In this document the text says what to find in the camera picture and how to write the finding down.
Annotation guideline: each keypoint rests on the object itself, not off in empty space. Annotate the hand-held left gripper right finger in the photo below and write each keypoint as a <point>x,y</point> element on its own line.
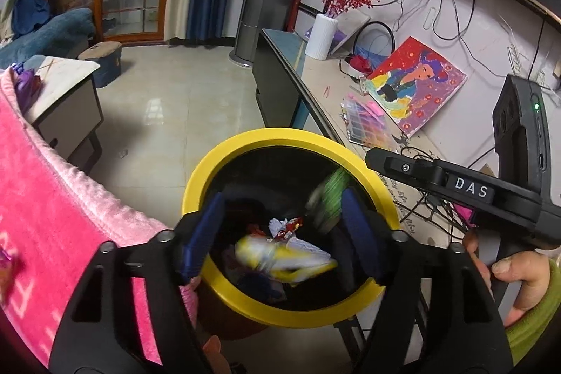
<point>359,225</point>

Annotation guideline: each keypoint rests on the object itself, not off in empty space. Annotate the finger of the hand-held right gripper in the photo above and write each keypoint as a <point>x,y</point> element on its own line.
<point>403,168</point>

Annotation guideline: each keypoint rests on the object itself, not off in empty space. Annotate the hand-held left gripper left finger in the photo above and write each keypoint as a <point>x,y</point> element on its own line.
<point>201,234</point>

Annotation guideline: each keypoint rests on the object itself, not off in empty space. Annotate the dark green snack wrapper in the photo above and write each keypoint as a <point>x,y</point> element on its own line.
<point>333,190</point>

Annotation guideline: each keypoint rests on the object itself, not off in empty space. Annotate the yellow white snack wrapper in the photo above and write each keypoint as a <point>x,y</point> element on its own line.
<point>263,253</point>

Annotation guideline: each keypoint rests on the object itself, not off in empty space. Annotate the red snack wrapper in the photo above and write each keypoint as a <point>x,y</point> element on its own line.
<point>292,227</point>

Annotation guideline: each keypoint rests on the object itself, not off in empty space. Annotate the yellow-rimmed black bin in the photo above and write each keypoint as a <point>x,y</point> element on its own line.
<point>263,136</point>

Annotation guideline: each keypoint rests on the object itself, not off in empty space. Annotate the person's right hand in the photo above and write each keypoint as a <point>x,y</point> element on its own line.
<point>526,269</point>

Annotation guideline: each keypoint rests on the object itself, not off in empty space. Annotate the pink bead box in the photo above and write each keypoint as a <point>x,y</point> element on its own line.
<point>363,124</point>

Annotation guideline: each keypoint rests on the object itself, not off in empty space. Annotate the colourful painting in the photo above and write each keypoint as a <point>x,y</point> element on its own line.
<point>416,89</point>

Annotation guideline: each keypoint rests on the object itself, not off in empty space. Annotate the white power strip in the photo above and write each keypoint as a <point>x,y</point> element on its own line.
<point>514,58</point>

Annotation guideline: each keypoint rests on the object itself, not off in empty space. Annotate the small red bag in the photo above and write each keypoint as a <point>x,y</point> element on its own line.
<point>361,63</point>

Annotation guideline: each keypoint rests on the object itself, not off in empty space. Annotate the pink printed blanket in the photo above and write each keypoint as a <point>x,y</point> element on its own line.
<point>65,216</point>

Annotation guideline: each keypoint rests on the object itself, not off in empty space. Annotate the white ribbed vase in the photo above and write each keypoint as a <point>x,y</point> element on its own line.
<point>320,36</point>

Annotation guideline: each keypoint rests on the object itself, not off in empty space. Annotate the white-topped coffee table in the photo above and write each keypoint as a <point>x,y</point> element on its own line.
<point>65,115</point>

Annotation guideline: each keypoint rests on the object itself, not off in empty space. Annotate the blue stool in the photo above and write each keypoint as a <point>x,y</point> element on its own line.
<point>105,67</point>

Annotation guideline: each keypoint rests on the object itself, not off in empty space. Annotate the purple cloth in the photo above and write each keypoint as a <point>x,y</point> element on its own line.
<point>26,85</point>

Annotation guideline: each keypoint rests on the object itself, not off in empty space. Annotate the blue sofa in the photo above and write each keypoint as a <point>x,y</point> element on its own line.
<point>52,36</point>

